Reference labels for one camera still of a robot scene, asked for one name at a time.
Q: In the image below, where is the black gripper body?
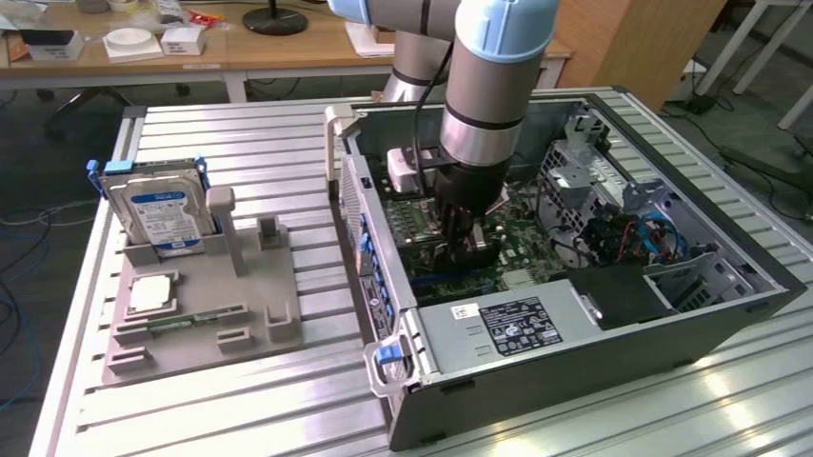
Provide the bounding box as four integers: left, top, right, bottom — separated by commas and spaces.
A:
432, 159, 511, 225

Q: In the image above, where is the green motherboard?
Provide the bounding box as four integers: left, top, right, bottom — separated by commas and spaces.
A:
371, 161, 572, 307

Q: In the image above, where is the metal disk bay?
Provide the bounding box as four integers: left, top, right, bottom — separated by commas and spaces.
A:
538, 139, 643, 230

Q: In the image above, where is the grey power supply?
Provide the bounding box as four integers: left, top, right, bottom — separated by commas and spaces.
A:
415, 278, 603, 376

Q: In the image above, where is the black plastic cover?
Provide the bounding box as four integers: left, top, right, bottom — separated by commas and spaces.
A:
566, 264, 679, 333

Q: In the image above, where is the white paper stack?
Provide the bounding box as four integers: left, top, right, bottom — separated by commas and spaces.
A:
344, 21, 399, 58

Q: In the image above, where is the blue case latch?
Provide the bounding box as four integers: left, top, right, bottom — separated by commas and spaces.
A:
374, 345, 407, 368

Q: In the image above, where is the wooden cabinet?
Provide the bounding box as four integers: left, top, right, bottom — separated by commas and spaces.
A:
556, 0, 730, 111

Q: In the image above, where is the black power adapter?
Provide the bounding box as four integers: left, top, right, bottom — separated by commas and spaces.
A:
683, 93, 721, 116

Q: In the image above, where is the wooden desk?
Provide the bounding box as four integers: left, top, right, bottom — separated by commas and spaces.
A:
0, 0, 572, 91

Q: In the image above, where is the black open PC case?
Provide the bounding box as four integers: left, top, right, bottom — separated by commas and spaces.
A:
323, 92, 807, 452

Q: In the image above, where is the black stand foot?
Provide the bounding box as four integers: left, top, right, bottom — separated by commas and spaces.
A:
721, 144, 813, 186

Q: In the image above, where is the black lamp base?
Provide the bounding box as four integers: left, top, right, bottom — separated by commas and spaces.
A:
240, 0, 311, 37

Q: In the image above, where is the hard disk with blue carrier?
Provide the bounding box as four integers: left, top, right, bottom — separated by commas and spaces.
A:
85, 154, 217, 262

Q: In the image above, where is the green RAM stick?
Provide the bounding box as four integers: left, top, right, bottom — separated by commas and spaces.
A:
144, 311, 224, 330

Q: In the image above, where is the grey parts rack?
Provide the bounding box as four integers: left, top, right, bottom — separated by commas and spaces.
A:
100, 186, 305, 387

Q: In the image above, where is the silver CPU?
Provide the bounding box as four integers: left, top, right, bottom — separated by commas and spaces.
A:
128, 275, 177, 314

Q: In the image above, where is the white labelled box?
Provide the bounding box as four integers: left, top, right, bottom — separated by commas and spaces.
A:
159, 26, 209, 57

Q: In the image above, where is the white round dish on box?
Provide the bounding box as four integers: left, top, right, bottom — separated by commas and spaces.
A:
103, 27, 168, 65

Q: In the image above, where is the black chair base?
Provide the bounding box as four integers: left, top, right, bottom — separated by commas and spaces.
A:
37, 85, 139, 142

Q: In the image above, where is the white box with black lid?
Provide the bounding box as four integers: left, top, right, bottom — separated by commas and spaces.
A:
17, 29, 85, 62

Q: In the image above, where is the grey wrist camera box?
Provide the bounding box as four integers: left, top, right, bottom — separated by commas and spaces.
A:
384, 147, 440, 194

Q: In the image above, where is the black internal cable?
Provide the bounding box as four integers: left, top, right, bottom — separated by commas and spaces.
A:
536, 183, 576, 262
550, 227, 599, 268

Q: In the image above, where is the black camera cable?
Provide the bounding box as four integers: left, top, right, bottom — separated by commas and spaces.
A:
410, 43, 456, 210

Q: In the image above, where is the blue data wire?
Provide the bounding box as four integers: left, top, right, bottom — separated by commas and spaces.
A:
637, 210, 689, 264

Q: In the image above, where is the grey drive bracket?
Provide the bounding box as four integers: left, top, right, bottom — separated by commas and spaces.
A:
641, 250, 743, 311

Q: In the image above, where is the white table frame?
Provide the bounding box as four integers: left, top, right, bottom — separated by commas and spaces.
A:
695, 0, 813, 129

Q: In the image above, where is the blue floor cable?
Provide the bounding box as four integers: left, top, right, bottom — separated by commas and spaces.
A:
0, 223, 53, 416

